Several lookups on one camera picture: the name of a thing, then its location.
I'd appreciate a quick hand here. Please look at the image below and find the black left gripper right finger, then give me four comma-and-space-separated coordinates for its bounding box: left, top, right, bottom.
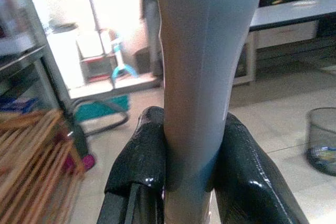
209, 112, 308, 224

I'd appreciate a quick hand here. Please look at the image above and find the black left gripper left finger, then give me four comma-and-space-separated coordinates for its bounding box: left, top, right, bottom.
97, 105, 169, 224

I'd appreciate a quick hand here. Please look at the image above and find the grey-handled broom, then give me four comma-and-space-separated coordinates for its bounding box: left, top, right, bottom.
154, 0, 269, 224

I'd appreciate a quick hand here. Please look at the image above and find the white floor appliance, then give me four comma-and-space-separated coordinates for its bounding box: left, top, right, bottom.
48, 23, 85, 90

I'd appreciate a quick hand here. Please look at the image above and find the black tubular chair base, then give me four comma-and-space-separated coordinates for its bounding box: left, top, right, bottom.
70, 100, 130, 137

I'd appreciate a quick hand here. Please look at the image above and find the teal box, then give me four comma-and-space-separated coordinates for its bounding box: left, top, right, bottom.
74, 95, 131, 123

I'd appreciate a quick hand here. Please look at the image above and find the teal child scooter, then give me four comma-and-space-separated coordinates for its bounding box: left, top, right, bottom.
109, 37, 139, 81

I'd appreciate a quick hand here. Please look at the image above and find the white low cabinet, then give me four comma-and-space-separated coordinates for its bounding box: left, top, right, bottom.
233, 0, 336, 86

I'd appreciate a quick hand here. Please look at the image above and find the black wire mesh waste bin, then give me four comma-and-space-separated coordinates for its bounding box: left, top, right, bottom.
305, 107, 336, 177

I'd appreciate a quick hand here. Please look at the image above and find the grey metal shelf frame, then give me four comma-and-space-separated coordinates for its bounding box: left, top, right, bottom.
0, 0, 89, 156

